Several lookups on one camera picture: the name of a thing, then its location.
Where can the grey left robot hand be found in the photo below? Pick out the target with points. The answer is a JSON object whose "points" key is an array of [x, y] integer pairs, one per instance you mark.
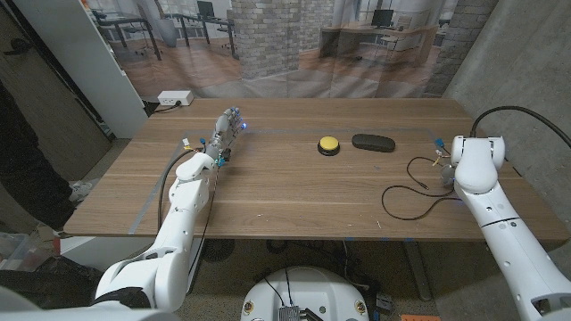
{"points": [[221, 136]]}

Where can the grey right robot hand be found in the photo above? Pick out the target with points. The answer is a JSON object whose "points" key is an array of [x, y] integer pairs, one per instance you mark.
{"points": [[447, 175]]}

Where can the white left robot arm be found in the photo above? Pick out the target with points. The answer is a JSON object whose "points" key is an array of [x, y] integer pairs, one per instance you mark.
{"points": [[180, 232]]}

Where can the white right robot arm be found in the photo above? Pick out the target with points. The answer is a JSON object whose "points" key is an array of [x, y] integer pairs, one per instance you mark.
{"points": [[504, 223]]}

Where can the black glasses case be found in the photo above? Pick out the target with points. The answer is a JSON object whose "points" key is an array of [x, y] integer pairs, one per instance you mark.
{"points": [[374, 142]]}

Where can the yellow push button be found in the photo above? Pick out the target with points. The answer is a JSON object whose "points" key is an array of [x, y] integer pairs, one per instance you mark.
{"points": [[329, 144]]}

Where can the white power strip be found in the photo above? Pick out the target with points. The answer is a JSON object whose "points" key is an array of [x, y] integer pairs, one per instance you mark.
{"points": [[175, 97]]}

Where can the printed office backdrop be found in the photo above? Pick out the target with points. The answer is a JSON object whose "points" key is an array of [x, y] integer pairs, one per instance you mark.
{"points": [[276, 49]]}

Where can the black round floor object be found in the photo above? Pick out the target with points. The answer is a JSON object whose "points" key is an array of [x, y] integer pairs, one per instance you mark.
{"points": [[218, 249]]}

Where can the orange floor item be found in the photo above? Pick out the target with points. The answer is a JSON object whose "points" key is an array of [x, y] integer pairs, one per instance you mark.
{"points": [[419, 318]]}

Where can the white sneaker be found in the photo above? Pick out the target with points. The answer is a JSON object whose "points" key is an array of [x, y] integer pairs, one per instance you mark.
{"points": [[82, 189]]}

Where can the white cabinet panel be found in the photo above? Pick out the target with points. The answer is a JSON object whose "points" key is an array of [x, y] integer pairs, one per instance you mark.
{"points": [[85, 67]]}

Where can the dark wooden door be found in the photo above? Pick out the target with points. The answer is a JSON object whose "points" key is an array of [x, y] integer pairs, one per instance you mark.
{"points": [[44, 102]]}

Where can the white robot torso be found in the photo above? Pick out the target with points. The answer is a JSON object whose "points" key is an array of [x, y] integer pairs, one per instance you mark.
{"points": [[308, 294]]}

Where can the person in dark clothes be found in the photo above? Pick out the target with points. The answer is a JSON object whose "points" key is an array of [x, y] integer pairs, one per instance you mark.
{"points": [[27, 178]]}

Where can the black bag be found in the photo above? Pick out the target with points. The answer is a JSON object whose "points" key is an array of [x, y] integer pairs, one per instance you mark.
{"points": [[44, 285]]}

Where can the clear plastic bin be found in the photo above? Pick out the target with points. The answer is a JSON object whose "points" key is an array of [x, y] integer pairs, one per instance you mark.
{"points": [[20, 252]]}

